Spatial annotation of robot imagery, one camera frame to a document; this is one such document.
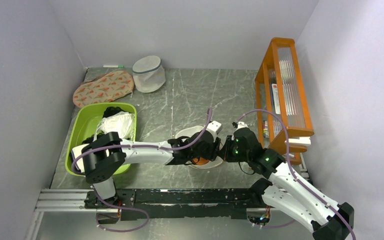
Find orange bra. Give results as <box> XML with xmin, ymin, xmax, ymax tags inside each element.
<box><xmin>191</xmin><ymin>157</ymin><xmax>210</xmax><ymax>166</ymax></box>

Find beige mesh laundry bag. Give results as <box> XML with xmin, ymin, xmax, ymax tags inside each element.
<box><xmin>174</xmin><ymin>125</ymin><xmax>223</xmax><ymax>170</ymax></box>

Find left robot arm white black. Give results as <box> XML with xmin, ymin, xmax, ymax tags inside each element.
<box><xmin>71</xmin><ymin>129</ymin><xmax>221</xmax><ymax>208</ymax></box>

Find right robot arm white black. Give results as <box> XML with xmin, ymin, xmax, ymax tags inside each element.
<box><xmin>219</xmin><ymin>127</ymin><xmax>355</xmax><ymax>240</ymax></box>

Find white mesh laundry bag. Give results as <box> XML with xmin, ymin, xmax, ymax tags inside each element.
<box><xmin>132</xmin><ymin>55</ymin><xmax>166</xmax><ymax>93</ymax></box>

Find orange wooden rack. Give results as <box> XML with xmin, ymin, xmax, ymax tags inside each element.
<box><xmin>254</xmin><ymin>37</ymin><xmax>315</xmax><ymax>165</ymax></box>

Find white bras in basin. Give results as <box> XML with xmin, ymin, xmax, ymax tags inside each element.
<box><xmin>69</xmin><ymin>106</ymin><xmax>136</xmax><ymax>159</ymax></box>

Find floral patterned fabric pad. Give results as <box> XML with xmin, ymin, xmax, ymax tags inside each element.
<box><xmin>72</xmin><ymin>70</ymin><xmax>135</xmax><ymax>108</ymax></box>

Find green plastic basin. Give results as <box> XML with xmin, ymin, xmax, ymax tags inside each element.
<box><xmin>64</xmin><ymin>102</ymin><xmax>137</xmax><ymax>176</ymax></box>

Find green white marker pen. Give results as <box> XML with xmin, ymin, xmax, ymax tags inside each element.
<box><xmin>102</xmin><ymin>64</ymin><xmax>125</xmax><ymax>68</ymax></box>

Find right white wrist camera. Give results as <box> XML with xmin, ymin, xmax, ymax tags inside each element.
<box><xmin>232</xmin><ymin>121</ymin><xmax>249</xmax><ymax>130</ymax></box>

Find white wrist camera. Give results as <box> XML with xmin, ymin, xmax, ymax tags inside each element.
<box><xmin>232</xmin><ymin>121</ymin><xmax>249</xmax><ymax>130</ymax></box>
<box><xmin>206</xmin><ymin>120</ymin><xmax>223</xmax><ymax>138</ymax></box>

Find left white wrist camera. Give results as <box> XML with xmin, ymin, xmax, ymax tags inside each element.
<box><xmin>206</xmin><ymin>120</ymin><xmax>223</xmax><ymax>138</ymax></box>

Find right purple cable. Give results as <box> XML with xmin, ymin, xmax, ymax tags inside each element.
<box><xmin>233</xmin><ymin>109</ymin><xmax>357</xmax><ymax>240</ymax></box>

